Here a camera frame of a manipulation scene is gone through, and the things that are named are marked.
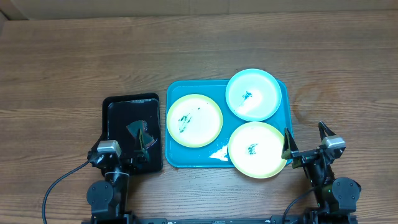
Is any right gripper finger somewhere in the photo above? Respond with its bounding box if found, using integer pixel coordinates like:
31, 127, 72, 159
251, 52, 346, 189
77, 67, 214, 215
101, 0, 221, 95
318, 121, 335, 140
281, 128, 299, 159

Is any pink and green sponge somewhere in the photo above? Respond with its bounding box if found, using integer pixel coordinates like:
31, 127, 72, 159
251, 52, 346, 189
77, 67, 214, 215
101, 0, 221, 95
126, 120, 156, 149

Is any yellow-green plate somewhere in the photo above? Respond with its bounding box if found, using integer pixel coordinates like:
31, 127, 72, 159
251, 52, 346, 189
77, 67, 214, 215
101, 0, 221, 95
228, 122, 287, 179
166, 94, 223, 148

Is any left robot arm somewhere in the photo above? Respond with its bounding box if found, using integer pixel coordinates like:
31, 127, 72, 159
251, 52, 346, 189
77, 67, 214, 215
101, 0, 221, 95
86, 129, 149, 224

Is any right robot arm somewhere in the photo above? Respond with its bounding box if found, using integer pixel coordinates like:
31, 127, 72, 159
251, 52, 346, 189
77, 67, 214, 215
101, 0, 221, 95
277, 121, 361, 224

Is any black plastic tray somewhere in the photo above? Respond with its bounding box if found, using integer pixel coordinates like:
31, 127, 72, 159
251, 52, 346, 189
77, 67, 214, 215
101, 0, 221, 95
102, 93, 163, 173

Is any teal plastic tray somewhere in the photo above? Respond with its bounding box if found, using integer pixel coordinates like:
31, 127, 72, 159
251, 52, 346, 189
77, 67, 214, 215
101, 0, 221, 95
165, 79, 294, 169

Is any light blue plate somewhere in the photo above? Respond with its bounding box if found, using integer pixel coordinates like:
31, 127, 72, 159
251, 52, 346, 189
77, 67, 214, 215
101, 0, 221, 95
225, 68, 282, 121

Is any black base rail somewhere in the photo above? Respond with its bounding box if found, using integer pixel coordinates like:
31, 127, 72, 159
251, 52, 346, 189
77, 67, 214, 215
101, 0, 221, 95
81, 215, 358, 224

